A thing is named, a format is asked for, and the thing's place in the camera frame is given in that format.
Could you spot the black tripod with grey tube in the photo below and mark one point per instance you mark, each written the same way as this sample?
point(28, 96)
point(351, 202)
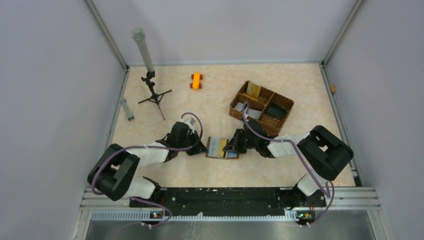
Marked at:
point(139, 36)

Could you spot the brown leather card holder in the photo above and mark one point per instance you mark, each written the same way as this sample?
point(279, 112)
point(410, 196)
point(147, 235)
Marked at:
point(215, 149)

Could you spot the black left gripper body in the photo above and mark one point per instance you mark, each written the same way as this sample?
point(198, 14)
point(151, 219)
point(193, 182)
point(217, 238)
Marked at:
point(185, 142)

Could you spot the grey metal bracket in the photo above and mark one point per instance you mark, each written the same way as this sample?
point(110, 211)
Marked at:
point(128, 113)

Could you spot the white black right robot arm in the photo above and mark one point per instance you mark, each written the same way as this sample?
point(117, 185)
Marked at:
point(323, 154)

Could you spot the woven wicker divided basket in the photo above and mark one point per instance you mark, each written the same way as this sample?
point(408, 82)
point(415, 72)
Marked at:
point(275, 108)

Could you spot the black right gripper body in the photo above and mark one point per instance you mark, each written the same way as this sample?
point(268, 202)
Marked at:
point(251, 144)

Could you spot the aluminium frame rail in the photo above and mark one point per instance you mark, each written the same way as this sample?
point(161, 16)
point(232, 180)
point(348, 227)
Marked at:
point(361, 196)

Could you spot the small wooden block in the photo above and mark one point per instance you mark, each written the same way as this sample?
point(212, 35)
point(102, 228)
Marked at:
point(332, 88)

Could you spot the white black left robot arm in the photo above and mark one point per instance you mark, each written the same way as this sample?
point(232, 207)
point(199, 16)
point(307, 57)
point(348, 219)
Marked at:
point(114, 173)

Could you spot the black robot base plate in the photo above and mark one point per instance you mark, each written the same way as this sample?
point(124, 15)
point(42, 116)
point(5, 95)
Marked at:
point(235, 201)

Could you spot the gold credit card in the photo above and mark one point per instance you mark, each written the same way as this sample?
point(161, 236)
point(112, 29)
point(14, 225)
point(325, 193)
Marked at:
point(220, 146)
point(253, 90)

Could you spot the orange toy car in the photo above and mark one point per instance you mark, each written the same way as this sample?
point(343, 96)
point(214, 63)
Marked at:
point(196, 81)

